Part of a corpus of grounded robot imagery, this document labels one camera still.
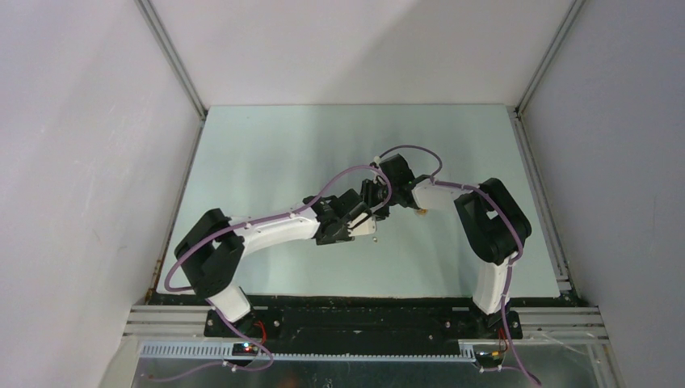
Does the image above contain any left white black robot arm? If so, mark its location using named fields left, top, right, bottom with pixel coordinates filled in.
left=170, top=189, right=376, bottom=337

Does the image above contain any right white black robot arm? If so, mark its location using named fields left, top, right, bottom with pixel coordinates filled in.
left=362, top=154, right=532, bottom=338

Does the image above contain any left circuit board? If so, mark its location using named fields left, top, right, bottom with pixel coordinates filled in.
left=231, top=342, right=261, bottom=357

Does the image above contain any circuit board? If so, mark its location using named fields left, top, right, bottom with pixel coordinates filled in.
left=231, top=342, right=261, bottom=357
left=475, top=351, right=506, bottom=369

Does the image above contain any right circuit board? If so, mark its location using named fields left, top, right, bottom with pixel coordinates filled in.
left=475, top=351, right=506, bottom=369

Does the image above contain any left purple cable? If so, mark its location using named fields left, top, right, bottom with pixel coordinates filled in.
left=162, top=164, right=394, bottom=294

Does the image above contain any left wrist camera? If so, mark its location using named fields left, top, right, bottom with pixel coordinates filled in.
left=348, top=213, right=376, bottom=237

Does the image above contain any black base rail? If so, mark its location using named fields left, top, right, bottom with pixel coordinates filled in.
left=126, top=296, right=595, bottom=357

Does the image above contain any white slotted cable duct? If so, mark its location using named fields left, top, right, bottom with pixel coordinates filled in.
left=140, top=341, right=476, bottom=363

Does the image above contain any aluminium right frame post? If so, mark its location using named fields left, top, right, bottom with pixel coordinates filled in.
left=514, top=0, right=587, bottom=118

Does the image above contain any aluminium frame post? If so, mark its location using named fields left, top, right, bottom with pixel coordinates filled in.
left=134, top=0, right=208, bottom=121
left=514, top=0, right=587, bottom=118

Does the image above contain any aluminium left frame post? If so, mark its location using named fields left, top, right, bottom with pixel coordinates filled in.
left=134, top=0, right=208, bottom=121

